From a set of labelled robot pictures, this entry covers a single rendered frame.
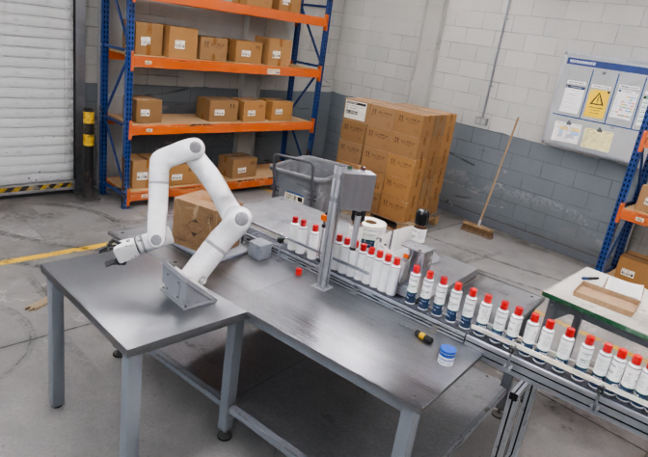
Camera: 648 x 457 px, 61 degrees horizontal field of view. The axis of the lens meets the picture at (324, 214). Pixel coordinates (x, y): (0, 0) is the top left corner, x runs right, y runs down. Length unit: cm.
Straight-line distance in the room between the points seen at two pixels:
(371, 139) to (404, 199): 80
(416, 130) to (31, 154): 410
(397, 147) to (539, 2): 237
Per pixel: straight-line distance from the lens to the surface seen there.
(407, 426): 232
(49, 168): 668
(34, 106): 648
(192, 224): 315
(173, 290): 268
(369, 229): 338
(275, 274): 303
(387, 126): 642
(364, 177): 272
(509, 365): 265
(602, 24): 698
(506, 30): 741
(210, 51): 658
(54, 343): 322
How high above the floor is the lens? 211
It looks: 18 degrees down
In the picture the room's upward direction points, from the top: 8 degrees clockwise
